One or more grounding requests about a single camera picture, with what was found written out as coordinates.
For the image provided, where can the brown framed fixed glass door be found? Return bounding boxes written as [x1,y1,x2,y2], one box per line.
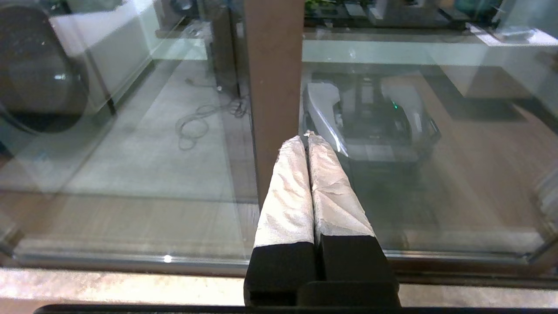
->
[0,0,306,266]

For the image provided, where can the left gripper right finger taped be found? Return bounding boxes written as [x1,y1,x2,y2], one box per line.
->
[306,131,399,285]

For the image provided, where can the brown framed sliding glass door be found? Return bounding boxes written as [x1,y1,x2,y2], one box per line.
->
[301,0,558,275]

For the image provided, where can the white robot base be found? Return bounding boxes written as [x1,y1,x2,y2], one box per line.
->
[303,72,441,163]

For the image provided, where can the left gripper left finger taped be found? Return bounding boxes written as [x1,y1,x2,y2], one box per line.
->
[243,135,321,306]

